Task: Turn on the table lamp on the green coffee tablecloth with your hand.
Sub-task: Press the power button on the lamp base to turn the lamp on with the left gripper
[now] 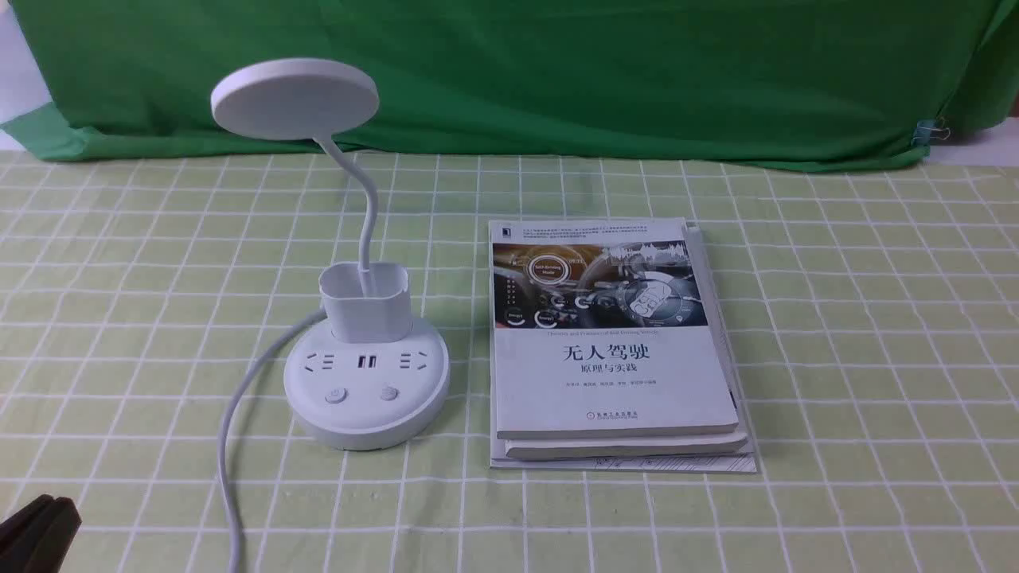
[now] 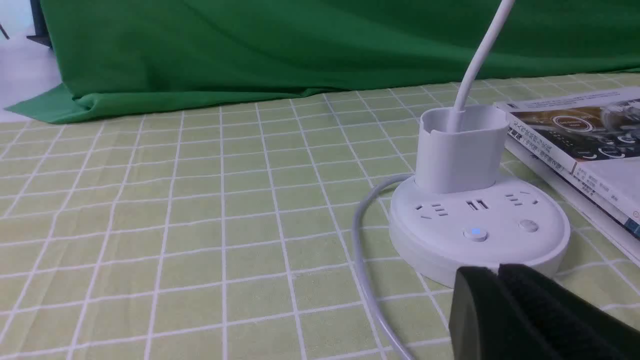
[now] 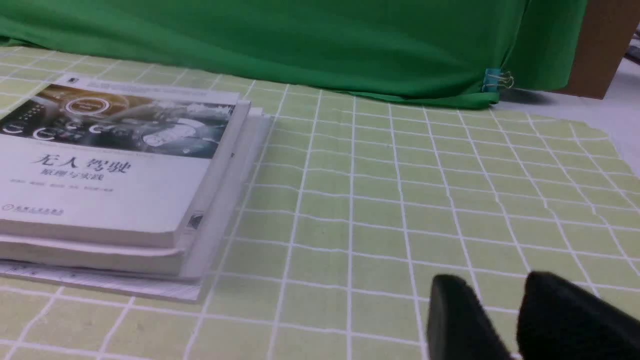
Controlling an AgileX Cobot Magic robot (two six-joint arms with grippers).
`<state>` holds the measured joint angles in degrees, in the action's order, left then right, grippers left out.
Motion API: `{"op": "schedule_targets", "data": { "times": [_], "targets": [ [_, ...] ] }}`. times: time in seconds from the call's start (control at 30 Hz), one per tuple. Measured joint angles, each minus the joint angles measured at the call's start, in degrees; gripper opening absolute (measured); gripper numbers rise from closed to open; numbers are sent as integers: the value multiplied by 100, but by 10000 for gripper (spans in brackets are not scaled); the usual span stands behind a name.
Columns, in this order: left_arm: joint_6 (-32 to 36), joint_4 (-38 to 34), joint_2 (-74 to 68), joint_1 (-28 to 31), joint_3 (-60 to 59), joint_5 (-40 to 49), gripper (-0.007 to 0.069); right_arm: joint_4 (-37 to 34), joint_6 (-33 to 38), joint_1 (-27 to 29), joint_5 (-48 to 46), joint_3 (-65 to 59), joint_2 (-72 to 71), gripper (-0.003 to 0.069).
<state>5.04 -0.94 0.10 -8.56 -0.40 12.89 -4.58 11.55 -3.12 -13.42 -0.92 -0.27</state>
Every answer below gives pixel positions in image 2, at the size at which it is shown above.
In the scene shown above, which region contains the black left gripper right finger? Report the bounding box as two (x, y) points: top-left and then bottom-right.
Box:
(498, 264), (640, 360)

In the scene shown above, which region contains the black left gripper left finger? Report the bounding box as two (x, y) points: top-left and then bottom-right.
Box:
(448, 266), (562, 360)

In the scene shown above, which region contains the white desk lamp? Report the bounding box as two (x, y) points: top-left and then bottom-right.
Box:
(389, 0), (570, 288)

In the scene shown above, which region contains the bottom white book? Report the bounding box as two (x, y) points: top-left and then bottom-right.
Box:
(505, 137), (640, 265)

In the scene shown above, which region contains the white book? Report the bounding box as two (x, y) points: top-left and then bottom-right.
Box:
(506, 128), (640, 239)
(505, 137), (640, 265)

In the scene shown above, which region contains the middle white book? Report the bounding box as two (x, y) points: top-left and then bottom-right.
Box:
(506, 128), (640, 239)

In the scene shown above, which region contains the top book self-driving cover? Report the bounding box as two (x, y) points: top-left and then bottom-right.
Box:
(496, 86), (640, 222)

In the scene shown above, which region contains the green backdrop cloth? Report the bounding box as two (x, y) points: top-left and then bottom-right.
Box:
(5, 0), (640, 125)

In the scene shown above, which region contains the white lamp power cable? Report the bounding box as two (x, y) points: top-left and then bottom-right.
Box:
(352, 173), (416, 360)

